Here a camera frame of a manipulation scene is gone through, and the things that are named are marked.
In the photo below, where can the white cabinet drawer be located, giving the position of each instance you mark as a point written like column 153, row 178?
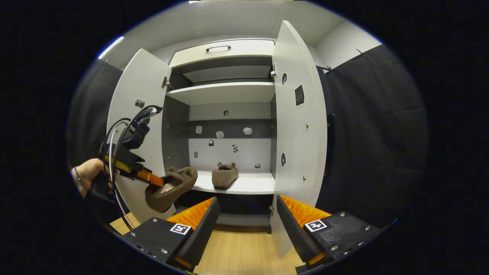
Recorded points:
column 244, row 51

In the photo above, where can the white cat sticker cabinet door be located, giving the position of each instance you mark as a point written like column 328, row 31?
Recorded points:
column 294, row 133

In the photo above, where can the brown fuzzy shoe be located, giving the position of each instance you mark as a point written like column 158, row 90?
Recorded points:
column 225, row 177
column 179, row 183

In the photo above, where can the white shoe cabinet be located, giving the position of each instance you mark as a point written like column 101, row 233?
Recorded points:
column 225, row 91

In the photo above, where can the dark wrist band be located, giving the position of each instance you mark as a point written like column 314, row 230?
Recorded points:
column 77, row 178

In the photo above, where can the white phone sticker cabinet door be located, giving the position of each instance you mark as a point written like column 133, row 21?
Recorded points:
column 130, row 84

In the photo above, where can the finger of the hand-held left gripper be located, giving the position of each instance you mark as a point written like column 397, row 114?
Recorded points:
column 149, row 177

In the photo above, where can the black backdrop cloth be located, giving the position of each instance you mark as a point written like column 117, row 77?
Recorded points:
column 91, row 114
column 374, row 133

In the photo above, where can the ceiling light panel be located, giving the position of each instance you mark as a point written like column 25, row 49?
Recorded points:
column 110, row 47

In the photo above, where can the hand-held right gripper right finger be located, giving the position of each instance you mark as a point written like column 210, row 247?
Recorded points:
column 292, row 229

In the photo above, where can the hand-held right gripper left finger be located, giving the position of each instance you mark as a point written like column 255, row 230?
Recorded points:
column 202, row 233

